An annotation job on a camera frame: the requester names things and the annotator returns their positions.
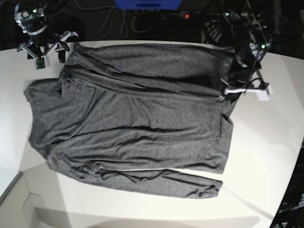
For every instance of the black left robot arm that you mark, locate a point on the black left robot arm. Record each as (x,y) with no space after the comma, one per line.
(243,27)

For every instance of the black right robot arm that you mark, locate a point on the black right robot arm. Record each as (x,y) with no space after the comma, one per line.
(38,3)

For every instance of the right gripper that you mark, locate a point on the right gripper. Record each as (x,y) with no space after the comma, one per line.
(33,19)

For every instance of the grey t-shirt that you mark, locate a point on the grey t-shirt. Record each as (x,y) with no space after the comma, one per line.
(129,117)

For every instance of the blue box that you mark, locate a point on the blue box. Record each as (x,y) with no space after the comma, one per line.
(148,4)

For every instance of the black power strip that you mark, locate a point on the black power strip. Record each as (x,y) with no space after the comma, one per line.
(201,14)

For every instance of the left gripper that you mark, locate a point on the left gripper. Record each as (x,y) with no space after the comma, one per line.
(243,80)

